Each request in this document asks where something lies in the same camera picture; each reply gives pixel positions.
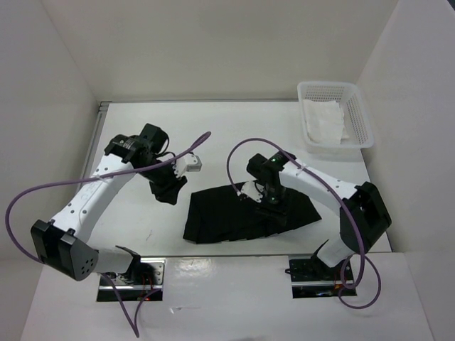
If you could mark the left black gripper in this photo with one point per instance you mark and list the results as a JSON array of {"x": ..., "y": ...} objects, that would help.
[{"x": 168, "y": 192}]

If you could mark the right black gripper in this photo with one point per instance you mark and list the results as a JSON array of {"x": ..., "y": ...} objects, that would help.
[{"x": 264, "y": 209}]

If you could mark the black pleated skirt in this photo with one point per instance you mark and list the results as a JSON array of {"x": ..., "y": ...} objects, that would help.
[{"x": 219, "y": 215}]

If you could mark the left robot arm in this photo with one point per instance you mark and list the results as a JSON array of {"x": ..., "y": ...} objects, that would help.
[{"x": 61, "y": 243}]

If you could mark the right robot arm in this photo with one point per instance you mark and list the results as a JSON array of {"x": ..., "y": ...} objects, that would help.
[{"x": 361, "y": 210}]

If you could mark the white cloth in basket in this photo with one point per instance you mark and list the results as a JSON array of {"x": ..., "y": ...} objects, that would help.
[{"x": 325, "y": 122}]

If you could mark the white plastic basket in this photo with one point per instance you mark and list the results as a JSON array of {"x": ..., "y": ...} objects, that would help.
[{"x": 356, "y": 116}]

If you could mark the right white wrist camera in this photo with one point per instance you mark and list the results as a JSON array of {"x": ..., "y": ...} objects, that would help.
[{"x": 253, "y": 190}]

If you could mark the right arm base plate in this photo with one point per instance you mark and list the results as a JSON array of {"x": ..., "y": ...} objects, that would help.
[{"x": 313, "y": 280}]

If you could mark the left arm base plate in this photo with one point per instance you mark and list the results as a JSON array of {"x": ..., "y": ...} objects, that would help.
[{"x": 133, "y": 290}]

